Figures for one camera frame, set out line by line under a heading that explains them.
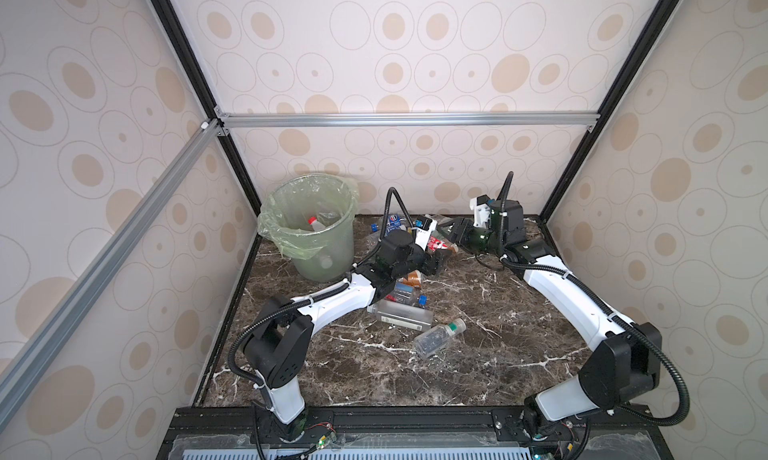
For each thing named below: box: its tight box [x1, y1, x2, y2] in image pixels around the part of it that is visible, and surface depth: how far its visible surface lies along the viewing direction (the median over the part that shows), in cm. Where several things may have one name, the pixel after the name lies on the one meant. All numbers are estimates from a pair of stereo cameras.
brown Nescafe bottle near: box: [402, 270, 421, 287], surface depth 99 cm
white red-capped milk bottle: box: [307, 216, 326, 232], surface depth 105 cm
